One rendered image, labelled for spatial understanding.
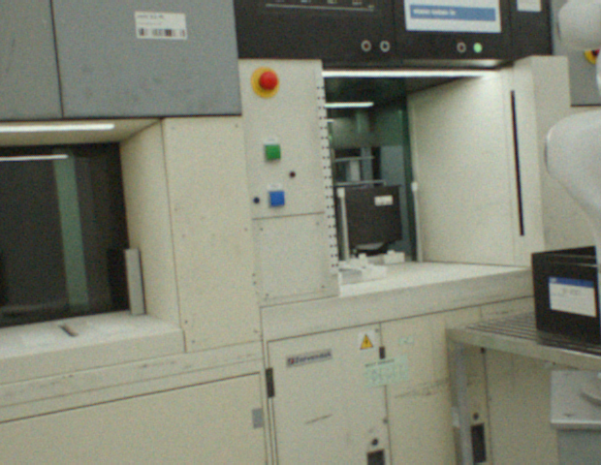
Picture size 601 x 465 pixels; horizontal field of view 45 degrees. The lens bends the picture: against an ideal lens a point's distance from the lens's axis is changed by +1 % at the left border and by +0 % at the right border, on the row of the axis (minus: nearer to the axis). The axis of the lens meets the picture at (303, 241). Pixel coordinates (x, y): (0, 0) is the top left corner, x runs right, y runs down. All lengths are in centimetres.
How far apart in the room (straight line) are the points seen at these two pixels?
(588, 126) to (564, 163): 6
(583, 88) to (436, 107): 42
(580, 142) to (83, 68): 90
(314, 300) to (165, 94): 54
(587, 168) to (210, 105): 77
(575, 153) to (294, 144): 69
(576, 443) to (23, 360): 96
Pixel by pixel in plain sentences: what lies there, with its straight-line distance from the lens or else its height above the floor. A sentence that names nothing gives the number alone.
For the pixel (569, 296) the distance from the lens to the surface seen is 160.
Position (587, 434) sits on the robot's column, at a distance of 110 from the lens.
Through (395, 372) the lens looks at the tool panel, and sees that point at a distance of 175.
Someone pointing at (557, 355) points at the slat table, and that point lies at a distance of 152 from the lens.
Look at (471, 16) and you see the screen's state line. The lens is 192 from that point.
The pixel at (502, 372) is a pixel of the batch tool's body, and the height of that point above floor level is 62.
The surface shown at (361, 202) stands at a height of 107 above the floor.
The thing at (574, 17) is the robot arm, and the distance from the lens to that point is 146.
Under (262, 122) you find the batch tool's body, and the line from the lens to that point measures 158.
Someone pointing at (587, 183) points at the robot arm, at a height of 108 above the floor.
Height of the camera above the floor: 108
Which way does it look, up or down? 3 degrees down
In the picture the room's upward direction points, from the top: 5 degrees counter-clockwise
